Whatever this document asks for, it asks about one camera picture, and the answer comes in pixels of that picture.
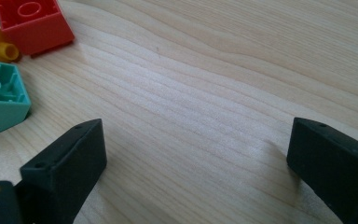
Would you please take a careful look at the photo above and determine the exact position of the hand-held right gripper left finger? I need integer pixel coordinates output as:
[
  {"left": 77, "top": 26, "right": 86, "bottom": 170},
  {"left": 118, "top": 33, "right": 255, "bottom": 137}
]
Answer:
[{"left": 20, "top": 118, "right": 108, "bottom": 224}]

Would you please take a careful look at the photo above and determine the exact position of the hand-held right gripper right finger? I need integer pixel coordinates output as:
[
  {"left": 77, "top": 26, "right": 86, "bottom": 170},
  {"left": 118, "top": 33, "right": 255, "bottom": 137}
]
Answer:
[{"left": 286, "top": 117, "right": 358, "bottom": 224}]

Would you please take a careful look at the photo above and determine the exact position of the teal sloped toy brick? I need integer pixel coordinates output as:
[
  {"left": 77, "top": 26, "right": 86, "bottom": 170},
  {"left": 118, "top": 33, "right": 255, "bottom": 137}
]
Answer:
[{"left": 0, "top": 59, "right": 32, "bottom": 142}]

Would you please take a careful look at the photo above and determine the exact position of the red toy brick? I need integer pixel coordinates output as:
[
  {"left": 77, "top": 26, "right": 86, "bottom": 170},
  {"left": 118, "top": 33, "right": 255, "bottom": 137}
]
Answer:
[{"left": 0, "top": 0, "right": 76, "bottom": 57}]

